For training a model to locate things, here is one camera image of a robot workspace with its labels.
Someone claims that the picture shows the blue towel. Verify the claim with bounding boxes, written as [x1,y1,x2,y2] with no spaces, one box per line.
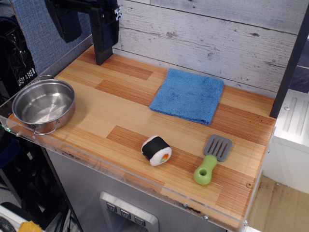
[149,68,224,125]

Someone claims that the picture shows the silver cabinet control panel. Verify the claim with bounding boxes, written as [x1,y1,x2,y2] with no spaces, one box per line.
[99,191,159,232]

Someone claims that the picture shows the black vertical post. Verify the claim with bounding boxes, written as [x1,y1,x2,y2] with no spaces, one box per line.
[269,0,309,119]

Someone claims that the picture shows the grey spatula green handle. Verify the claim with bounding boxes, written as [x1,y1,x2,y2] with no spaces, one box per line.
[193,134,233,186]

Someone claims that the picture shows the yellow object at bottom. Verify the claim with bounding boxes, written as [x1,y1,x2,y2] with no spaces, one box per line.
[18,221,43,232]

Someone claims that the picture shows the stainless steel pot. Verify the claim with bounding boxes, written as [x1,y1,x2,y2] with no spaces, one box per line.
[12,78,75,136]

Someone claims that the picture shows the white plastic side unit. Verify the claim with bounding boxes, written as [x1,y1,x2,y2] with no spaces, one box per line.
[262,89,309,193]

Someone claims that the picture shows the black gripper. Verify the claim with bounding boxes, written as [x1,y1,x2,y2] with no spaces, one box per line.
[45,0,122,65]

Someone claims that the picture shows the black plastic crate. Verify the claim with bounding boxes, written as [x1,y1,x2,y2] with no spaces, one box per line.
[0,21,37,97]

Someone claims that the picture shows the plush sushi roll toy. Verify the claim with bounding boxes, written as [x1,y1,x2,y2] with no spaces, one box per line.
[141,135,172,166]

